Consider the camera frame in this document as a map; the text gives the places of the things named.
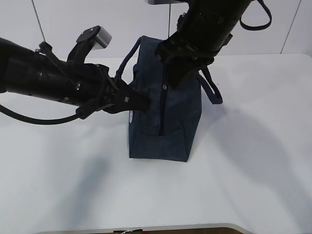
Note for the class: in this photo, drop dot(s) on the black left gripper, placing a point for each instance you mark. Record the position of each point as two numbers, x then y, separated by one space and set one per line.
85 85

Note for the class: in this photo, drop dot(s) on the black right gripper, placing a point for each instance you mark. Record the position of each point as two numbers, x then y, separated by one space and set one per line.
201 33

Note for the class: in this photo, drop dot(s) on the navy blue lunch bag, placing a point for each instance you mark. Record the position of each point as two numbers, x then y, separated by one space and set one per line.
165 131

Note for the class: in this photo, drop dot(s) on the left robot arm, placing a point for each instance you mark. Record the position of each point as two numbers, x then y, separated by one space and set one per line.
19 69

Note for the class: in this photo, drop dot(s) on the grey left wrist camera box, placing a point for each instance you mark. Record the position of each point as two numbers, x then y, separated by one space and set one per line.
98 37

